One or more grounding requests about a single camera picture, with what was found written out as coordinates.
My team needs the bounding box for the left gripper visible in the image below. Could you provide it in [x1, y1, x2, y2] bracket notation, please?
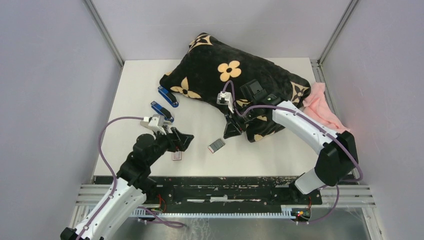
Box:
[147, 125, 194, 166]

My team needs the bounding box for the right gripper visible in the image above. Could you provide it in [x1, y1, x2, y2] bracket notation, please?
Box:
[223, 100, 258, 139]

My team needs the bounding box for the red white staple box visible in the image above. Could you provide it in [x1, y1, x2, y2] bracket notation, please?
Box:
[172, 151, 182, 161]

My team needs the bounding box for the box of staples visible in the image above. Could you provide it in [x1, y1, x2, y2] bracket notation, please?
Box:
[207, 138, 226, 154]

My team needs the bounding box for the grey beige stapler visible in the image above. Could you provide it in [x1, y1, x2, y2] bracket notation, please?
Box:
[139, 117, 151, 129]

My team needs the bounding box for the blue stapler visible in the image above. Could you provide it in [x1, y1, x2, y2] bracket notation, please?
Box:
[157, 85, 179, 108]
[150, 101, 175, 123]

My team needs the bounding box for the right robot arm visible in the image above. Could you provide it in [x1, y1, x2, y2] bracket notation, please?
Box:
[216, 80, 363, 204]

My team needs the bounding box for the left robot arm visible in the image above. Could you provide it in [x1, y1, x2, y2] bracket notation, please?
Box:
[60, 127, 194, 240]

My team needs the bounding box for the black pillow with beige flowers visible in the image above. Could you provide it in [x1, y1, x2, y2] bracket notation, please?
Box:
[159, 32, 312, 143]

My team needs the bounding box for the pink cloth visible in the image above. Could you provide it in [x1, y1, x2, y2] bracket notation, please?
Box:
[302, 82, 350, 133]

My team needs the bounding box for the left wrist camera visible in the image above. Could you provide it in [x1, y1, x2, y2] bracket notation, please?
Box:
[149, 114, 172, 134]

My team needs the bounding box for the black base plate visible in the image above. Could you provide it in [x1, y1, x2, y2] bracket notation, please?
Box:
[144, 176, 335, 214]

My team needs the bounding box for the white cable duct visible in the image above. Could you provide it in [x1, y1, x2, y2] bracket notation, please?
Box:
[129, 205, 312, 220]

